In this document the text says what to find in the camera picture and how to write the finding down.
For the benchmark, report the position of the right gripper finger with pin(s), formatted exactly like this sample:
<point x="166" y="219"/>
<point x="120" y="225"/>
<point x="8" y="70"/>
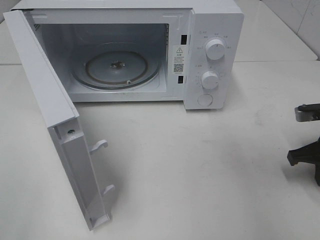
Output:
<point x="307" y="154"/>
<point x="307" y="112"/>

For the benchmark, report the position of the round white door button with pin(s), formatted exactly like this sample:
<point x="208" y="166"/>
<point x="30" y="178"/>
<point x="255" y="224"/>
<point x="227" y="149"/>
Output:
<point x="205" y="100"/>

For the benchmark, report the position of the white microwave door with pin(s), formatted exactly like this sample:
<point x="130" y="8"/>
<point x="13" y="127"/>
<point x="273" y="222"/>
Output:
<point x="61" y="119"/>

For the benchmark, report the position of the lower white timer knob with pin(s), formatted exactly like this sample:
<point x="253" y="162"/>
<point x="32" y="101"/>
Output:
<point x="209" y="80"/>

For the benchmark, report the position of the upper white power knob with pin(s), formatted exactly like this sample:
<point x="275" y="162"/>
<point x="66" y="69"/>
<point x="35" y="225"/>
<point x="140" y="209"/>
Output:
<point x="215" y="49"/>

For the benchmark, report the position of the white microwave oven body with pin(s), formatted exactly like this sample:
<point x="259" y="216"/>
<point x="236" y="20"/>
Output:
<point x="68" y="29"/>

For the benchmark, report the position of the white warning label sticker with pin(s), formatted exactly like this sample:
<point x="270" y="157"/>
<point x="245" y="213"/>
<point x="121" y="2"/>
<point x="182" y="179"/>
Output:
<point x="178" y="58"/>

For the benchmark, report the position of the glass microwave turntable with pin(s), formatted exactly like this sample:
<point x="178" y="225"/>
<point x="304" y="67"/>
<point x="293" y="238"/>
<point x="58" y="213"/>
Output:
<point x="115" y="70"/>

